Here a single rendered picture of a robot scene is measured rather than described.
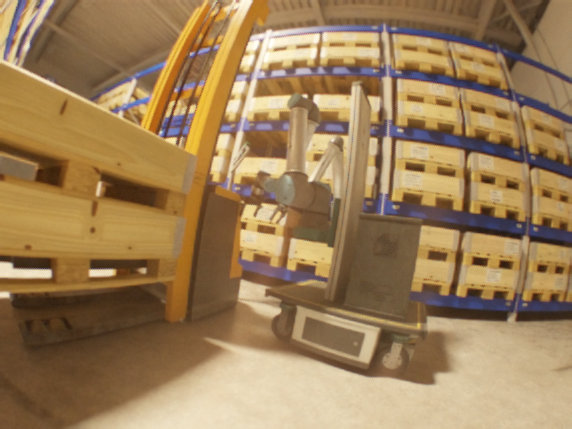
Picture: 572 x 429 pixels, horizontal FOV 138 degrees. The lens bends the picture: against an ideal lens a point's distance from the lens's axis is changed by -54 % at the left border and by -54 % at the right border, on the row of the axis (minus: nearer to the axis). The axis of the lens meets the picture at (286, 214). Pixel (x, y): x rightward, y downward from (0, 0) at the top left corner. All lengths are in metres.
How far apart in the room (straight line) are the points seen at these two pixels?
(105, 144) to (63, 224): 0.33
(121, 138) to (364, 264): 1.25
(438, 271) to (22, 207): 2.94
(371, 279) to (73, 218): 1.32
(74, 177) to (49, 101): 0.28
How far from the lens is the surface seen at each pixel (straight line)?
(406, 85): 3.21
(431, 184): 2.67
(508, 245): 3.03
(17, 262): 1.05
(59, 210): 0.93
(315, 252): 2.55
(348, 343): 1.27
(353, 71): 3.39
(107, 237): 1.02
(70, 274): 0.99
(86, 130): 0.96
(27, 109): 0.92
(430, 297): 2.73
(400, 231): 1.23
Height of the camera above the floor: 0.68
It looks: 4 degrees up
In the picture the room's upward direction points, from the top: 10 degrees clockwise
